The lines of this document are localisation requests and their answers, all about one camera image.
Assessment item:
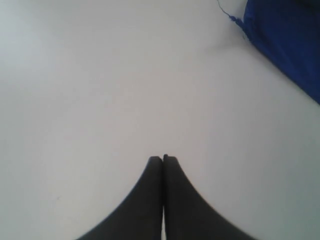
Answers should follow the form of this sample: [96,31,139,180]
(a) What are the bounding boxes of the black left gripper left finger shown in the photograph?
[80,156,163,240]

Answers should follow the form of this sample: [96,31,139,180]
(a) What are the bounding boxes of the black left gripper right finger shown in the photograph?
[162,154,252,240]

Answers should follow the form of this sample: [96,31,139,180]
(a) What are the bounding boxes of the blue microfiber cloth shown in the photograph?
[228,0,320,103]

